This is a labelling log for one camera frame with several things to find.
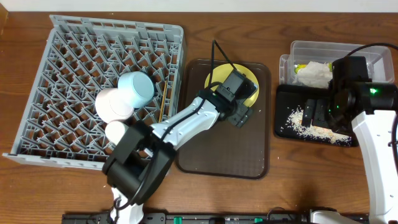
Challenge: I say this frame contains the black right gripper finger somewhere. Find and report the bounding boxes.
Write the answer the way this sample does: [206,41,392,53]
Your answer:
[302,99,317,127]
[312,99,329,128]

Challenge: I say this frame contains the yellow plate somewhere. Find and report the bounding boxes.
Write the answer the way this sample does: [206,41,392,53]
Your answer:
[205,63,259,107]

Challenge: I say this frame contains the white tissue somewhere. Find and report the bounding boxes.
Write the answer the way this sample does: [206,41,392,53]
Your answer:
[293,61,333,88]

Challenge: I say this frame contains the wooden chopstick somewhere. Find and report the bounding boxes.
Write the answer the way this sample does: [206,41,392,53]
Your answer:
[158,81,167,123]

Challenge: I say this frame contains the light blue bowl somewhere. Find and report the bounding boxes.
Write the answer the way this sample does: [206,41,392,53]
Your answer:
[118,71,155,108]

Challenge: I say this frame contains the pink bowl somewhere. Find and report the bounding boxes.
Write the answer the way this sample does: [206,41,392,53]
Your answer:
[95,88,134,123]

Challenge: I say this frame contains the white cup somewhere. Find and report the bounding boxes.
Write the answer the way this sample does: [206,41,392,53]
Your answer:
[105,121,128,146]

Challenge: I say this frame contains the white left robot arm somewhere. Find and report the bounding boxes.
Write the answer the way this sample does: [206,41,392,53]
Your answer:
[102,68,259,223]

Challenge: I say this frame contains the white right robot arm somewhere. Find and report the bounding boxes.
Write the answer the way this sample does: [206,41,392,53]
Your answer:
[302,55,397,223]

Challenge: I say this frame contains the black waste tray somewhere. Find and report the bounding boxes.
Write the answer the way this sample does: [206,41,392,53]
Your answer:
[274,84,359,147]

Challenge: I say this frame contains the grey dishwasher rack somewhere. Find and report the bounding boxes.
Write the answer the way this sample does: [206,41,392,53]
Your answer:
[6,15,186,170]

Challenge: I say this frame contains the spilled rice pile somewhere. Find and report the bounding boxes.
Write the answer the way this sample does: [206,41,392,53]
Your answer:
[285,106,353,146]

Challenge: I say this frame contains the brown serving tray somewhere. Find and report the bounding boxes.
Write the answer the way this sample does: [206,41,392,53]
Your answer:
[175,62,272,180]

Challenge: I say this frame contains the clear plastic bin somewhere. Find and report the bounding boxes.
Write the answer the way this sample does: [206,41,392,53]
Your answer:
[279,40,395,86]

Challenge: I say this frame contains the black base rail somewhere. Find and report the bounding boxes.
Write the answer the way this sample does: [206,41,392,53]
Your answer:
[62,211,371,224]

